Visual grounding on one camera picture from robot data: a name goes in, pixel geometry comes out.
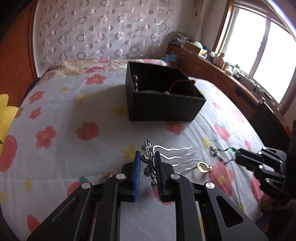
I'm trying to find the silver hair comb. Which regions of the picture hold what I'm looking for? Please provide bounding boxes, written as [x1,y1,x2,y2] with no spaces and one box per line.
[141,138,204,187]

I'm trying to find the cardboard box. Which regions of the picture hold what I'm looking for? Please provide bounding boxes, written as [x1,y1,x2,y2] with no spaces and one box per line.
[184,42,201,55]

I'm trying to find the long wooden cabinet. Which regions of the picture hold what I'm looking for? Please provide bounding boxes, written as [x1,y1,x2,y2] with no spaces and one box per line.
[166,44,287,130]

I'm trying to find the dark wooden chair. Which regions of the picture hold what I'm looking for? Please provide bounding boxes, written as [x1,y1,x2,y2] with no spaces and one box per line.
[248,97,292,149]

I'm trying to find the strawberry print bed sheet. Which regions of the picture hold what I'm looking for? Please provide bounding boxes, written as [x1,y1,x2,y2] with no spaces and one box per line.
[0,67,266,241]

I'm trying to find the gold ring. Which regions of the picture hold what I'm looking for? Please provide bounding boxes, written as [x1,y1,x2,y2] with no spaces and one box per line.
[196,162,213,173]

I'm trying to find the red cord bracelet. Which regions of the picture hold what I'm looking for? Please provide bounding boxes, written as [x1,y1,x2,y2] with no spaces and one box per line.
[168,79,197,96]

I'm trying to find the floral quilt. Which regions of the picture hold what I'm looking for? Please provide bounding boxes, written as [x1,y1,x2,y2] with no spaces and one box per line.
[43,58,167,75]

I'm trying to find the black storage box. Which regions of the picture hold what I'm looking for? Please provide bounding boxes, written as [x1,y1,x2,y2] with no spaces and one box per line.
[125,61,207,122]

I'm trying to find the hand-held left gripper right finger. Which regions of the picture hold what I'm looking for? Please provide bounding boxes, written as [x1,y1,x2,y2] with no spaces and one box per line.
[154,151,270,241]

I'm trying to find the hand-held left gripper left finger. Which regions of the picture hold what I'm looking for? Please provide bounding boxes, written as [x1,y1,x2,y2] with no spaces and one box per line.
[26,151,142,241]

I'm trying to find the circle pattern sheer curtain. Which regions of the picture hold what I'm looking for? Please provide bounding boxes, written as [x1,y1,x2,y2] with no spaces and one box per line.
[32,0,176,67]

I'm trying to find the stack of magazines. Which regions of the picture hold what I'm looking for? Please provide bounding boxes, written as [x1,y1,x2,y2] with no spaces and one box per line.
[170,31,188,46]

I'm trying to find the silver hairpin with green bead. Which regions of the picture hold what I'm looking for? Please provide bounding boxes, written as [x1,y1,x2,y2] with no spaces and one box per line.
[209,146,241,164]

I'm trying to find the blue gift bag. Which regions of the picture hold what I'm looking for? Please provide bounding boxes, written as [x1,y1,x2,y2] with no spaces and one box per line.
[162,54,179,68]

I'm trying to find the window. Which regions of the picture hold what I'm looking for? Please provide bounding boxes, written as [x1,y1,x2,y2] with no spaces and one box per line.
[213,0,296,105]

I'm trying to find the beige window curtain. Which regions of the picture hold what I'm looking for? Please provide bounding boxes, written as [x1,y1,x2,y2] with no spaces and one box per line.
[194,0,234,45]

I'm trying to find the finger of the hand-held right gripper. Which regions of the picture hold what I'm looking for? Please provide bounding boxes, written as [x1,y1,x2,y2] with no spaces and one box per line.
[236,156,287,186]
[239,146,287,163]

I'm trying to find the yellow plush toy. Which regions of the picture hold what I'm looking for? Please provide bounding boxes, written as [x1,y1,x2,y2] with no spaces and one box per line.
[0,94,20,149]

